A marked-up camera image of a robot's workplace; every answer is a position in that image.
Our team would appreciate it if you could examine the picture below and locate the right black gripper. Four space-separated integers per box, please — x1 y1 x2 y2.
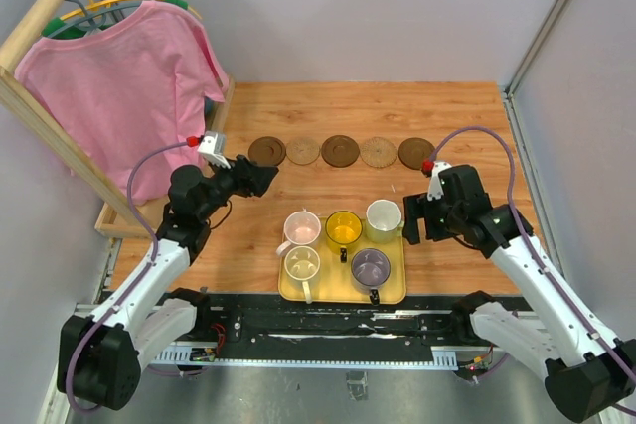
402 190 464 244

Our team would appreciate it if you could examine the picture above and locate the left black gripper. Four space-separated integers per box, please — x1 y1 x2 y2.
197 153 279 221

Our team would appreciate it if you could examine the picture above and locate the brown wooden coaster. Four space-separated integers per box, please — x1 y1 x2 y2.
248 136 286 166
321 135 360 168
398 137 435 170

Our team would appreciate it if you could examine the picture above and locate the white green mug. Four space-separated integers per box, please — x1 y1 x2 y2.
366 199 403 243

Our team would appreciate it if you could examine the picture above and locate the woven rattan coaster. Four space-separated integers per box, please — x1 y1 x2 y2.
360 136 398 169
286 137 320 166

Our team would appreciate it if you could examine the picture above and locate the purple mug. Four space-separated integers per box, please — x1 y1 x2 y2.
351 248 391 306

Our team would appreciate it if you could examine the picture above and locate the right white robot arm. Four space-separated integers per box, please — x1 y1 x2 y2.
402 161 635 423

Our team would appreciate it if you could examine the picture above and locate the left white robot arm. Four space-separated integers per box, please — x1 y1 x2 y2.
57 155 278 414

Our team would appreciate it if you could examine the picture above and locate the pink mug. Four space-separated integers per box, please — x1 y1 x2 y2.
276 211 322 257

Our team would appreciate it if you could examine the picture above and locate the yellow plastic tray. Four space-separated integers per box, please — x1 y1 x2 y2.
278 216 406 305

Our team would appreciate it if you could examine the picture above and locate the yellow transparent mug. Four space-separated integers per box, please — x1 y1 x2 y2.
325 211 363 263

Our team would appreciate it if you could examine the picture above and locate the cream mug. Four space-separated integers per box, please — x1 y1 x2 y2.
284 245 321 304

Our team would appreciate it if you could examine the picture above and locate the wooden clothes rack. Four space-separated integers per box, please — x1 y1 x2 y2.
1 0 233 223

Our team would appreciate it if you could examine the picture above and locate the pink t-shirt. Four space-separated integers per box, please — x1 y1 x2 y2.
14 1 229 205

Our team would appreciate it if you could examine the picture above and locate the grey clothes hanger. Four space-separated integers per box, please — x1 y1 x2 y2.
41 0 140 38

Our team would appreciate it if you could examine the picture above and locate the green garment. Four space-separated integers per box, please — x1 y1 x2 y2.
41 0 202 40

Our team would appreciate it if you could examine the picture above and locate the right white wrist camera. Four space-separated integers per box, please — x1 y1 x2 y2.
422 160 451 201

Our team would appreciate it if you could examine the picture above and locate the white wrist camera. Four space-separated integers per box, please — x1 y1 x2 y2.
197 131 231 169
422 160 451 201

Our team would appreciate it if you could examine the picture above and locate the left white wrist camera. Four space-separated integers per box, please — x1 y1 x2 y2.
197 131 231 169

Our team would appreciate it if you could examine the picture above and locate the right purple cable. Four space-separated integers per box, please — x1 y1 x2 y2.
421 125 636 413

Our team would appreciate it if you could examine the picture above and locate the purple cable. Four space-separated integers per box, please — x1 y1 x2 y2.
421 125 636 413
64 135 200 413

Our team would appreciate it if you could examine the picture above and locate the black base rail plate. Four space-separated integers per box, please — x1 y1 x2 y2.
135 289 498 369

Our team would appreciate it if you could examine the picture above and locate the aluminium frame post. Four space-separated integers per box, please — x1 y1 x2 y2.
506 0 605 97

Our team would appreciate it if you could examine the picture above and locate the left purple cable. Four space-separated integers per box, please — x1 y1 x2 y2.
64 135 200 413

